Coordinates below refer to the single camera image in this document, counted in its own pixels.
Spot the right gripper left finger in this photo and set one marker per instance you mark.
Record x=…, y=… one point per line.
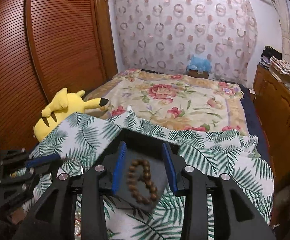
x=53, y=215

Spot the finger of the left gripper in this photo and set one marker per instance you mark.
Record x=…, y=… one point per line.
x=36, y=162

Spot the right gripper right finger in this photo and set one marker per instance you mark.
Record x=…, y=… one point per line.
x=235, y=216

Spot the black open jewelry box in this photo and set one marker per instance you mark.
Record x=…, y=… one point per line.
x=143, y=155

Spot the yellow Pikachu plush toy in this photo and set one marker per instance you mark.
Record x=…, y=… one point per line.
x=63, y=105

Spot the wooden sideboard cabinet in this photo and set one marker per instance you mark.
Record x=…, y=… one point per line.
x=272, y=104

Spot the brown louvered wardrobe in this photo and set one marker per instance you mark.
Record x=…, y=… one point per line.
x=46, y=45

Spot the floral bed blanket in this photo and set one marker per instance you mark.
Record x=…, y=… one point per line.
x=173, y=101

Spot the small cardboard box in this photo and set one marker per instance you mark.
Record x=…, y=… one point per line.
x=197, y=74

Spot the stack of folded fabrics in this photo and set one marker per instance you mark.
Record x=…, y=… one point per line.
x=281, y=68

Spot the blue plush toy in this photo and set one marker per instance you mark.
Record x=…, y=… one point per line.
x=199, y=65

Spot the dark folded clothes pile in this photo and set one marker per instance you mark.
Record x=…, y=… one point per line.
x=267, y=54

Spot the pink circle pattern curtain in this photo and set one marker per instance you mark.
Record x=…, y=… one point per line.
x=162, y=35

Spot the beige tied side curtain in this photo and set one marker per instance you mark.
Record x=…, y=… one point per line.
x=282, y=9

